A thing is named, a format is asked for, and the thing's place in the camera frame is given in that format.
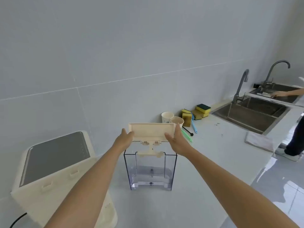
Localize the person's left hand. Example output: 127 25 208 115
113 128 135 153

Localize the person's right hand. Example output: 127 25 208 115
164 123 193 157

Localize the cream plastic tank lid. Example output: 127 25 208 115
128 123 176 158

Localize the person's left forearm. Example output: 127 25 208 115
45 145 124 228

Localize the person's right forearm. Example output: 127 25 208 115
183 148 300 228

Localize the white paper cup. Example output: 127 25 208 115
161 112 175 124
170 116 185 130

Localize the clear plastic water tank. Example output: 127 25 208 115
123 149 178 191

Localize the cream water dispenser appliance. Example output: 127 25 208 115
10 131 118 228

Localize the large steel sink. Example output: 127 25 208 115
211 96 291 135

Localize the white cloth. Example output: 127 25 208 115
245 131 277 153

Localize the small steel sink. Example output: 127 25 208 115
249 83 304 104

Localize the tall grey steel faucet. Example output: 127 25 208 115
262 60 291 88

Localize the green brush handle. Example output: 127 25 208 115
181 129 193 143

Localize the blue brush handle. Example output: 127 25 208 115
190 112 198 134

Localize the black power cable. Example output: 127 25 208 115
9 212 28 228

